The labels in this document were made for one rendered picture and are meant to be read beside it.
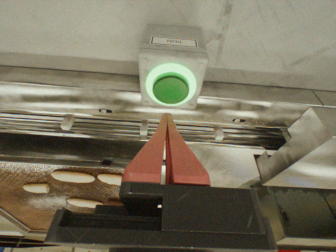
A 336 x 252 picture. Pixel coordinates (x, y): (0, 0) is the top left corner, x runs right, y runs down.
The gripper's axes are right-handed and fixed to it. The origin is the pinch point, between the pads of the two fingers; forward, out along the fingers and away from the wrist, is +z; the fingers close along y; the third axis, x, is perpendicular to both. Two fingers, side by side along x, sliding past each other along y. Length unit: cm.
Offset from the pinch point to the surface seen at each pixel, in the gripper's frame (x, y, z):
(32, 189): 34.5, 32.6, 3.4
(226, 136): 15.0, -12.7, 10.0
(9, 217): 57, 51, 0
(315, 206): 216, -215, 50
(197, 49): -3.5, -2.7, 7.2
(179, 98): 0.8, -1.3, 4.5
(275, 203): 217, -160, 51
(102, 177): 27.0, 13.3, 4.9
